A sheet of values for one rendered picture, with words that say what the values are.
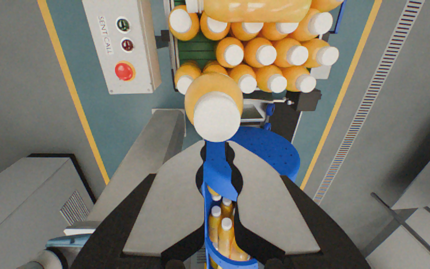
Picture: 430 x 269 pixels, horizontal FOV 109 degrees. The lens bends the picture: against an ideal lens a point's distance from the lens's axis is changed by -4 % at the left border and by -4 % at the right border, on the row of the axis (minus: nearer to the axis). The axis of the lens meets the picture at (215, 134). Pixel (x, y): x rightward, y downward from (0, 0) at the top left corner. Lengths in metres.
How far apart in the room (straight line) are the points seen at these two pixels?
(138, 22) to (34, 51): 1.65
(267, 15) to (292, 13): 0.04
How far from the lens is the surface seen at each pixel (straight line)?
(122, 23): 0.40
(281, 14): 0.35
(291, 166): 0.46
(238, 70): 0.44
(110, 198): 0.86
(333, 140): 2.30
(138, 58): 0.41
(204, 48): 0.58
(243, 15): 0.33
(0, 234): 1.89
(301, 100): 0.59
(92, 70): 1.77
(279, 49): 0.46
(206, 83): 0.17
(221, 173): 0.40
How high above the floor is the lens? 1.48
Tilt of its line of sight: 59 degrees down
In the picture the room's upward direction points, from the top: 173 degrees clockwise
